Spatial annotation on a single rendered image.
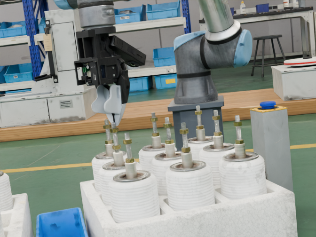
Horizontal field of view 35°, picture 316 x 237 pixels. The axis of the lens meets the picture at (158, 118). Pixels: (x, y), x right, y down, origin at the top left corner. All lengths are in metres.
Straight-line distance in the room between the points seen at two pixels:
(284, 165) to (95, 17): 0.60
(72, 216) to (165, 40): 8.32
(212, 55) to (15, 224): 0.86
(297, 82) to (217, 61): 1.58
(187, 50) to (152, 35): 7.89
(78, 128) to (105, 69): 2.18
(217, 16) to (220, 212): 0.73
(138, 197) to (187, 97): 0.75
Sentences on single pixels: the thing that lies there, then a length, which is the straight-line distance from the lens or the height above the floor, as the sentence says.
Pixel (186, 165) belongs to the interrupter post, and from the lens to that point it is 1.02.
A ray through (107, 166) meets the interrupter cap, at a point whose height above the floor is 0.25.
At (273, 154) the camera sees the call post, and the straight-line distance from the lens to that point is 1.29.
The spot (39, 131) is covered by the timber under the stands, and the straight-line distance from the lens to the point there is 3.29.
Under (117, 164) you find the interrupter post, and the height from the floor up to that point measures 0.26.
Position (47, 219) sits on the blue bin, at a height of 0.10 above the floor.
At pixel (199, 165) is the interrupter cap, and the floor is 0.25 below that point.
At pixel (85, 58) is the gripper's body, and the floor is 0.49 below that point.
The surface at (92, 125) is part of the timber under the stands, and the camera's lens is 3.18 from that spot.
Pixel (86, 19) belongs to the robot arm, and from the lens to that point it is 1.06.
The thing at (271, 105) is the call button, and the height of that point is 0.32.
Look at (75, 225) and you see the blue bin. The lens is 1.32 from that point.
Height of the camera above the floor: 0.50
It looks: 8 degrees down
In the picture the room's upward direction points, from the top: 6 degrees counter-clockwise
